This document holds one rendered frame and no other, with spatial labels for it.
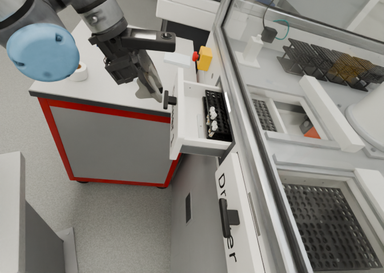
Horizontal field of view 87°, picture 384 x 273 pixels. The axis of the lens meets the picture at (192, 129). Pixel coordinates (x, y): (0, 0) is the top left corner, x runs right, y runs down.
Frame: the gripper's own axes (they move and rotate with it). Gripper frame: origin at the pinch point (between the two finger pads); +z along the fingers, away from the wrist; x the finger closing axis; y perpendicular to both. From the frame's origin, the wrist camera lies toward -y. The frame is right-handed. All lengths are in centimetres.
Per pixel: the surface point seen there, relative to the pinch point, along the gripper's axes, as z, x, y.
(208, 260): 32.6, 35.6, -0.6
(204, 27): 22, -80, -13
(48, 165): 43, -24, 100
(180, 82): 2.6, -6.0, -4.5
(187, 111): 12.8, -4.1, -3.0
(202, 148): 11.6, 12.9, -7.1
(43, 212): 48, 4, 93
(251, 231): 10.1, 34.5, -15.3
